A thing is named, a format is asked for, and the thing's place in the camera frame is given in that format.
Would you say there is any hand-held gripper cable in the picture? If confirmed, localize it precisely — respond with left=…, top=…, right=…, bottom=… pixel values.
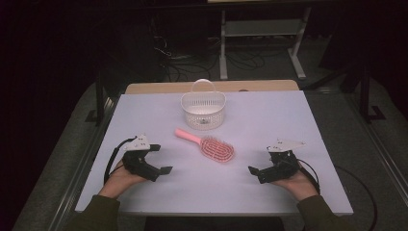
left=297, top=158, right=322, bottom=195
left=103, top=136, right=139, bottom=186

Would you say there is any person's right hand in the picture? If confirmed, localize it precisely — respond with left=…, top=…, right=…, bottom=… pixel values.
left=272, top=167, right=319, bottom=202

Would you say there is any right hand-held gripper cable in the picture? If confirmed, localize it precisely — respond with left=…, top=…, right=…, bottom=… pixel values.
left=297, top=158, right=322, bottom=195

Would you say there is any bundle of black floor cables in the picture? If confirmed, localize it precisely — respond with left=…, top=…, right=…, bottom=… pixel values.
left=149, top=34, right=290, bottom=82

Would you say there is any grey metal stand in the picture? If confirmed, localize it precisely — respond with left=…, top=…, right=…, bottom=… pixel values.
left=218, top=5, right=313, bottom=81

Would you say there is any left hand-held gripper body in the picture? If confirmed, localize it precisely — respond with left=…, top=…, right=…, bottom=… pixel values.
left=121, top=134, right=161, bottom=183

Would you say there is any pink hairbrush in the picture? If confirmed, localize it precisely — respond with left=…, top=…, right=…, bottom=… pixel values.
left=174, top=127, right=236, bottom=164

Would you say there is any person's left hand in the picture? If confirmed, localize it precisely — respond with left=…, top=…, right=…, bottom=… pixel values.
left=98, top=159, right=149, bottom=199

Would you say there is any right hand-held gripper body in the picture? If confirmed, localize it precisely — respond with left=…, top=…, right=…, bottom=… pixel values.
left=257, top=138, right=307, bottom=185

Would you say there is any black floor cable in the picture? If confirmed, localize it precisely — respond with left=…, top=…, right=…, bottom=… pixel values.
left=333, top=165, right=379, bottom=231

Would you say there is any black stand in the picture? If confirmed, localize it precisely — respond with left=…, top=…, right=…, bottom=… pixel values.
left=84, top=69, right=109, bottom=127
left=339, top=57, right=388, bottom=125

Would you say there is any metal floor rail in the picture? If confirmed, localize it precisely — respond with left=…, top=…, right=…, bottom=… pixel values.
left=47, top=95, right=124, bottom=231
left=345, top=94, right=408, bottom=201

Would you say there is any white plastic basket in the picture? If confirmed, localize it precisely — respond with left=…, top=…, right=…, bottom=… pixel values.
left=180, top=78, right=227, bottom=131

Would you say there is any left hand-held gripper cable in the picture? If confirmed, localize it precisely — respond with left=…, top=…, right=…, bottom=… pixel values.
left=103, top=136, right=139, bottom=186

